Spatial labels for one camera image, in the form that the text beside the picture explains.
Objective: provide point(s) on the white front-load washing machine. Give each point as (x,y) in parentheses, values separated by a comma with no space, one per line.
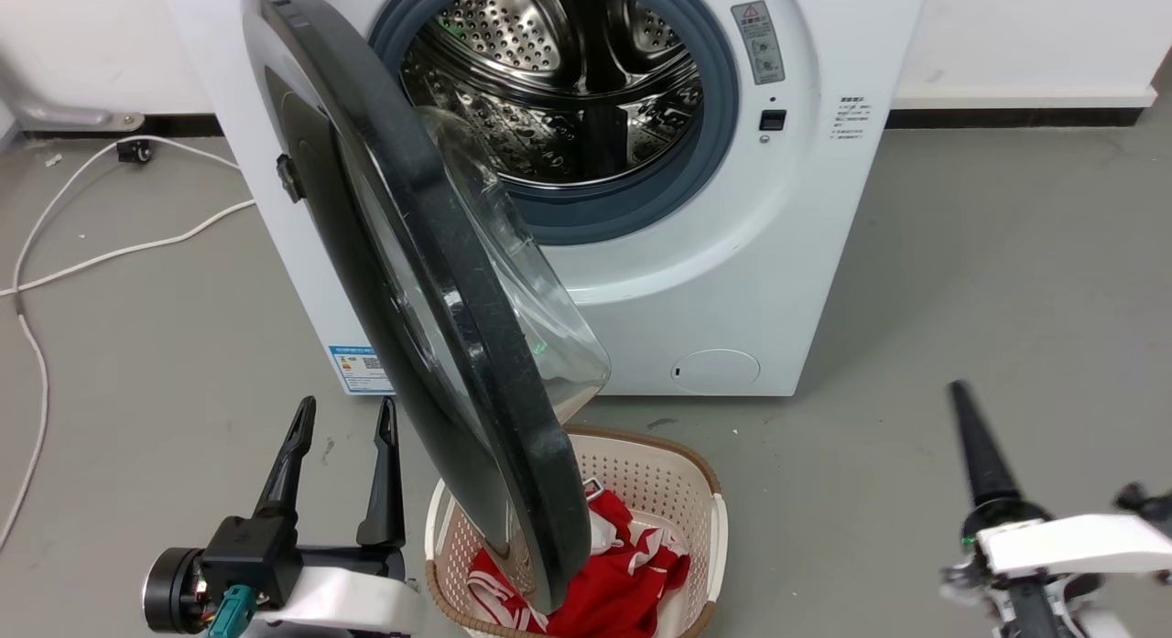
(751,281)

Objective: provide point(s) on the small black floor plug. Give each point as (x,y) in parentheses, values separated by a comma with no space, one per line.
(135,151)

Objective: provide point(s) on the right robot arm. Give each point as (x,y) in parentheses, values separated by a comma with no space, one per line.
(1039,610)

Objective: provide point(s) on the red and white garment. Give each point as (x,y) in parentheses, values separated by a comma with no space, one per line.
(632,585)

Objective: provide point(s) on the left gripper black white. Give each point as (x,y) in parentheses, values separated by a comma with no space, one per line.
(252,556)

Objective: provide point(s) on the round white filter cover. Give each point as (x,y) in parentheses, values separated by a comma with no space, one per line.
(716,371)

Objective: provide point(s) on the cream plastic laundry basket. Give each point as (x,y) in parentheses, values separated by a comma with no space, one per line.
(661,473)

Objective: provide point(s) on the blue energy label sticker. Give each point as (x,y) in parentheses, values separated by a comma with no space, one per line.
(359,371)

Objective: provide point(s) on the dark grey round washer door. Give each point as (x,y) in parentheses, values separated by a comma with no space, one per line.
(430,244)

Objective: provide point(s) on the stainless steel washer drum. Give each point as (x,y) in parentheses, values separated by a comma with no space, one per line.
(549,116)

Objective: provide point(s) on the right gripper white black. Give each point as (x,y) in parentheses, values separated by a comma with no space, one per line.
(1071,545)

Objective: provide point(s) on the grey rubber door gasket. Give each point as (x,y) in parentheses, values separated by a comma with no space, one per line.
(645,208)

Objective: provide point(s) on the black door latch socket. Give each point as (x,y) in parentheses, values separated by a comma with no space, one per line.
(773,121)

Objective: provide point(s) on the grey warning sticker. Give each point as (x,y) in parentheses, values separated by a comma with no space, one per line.
(758,41)

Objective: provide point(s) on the grey wall pipe bracket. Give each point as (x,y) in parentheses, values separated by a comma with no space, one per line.
(64,116)

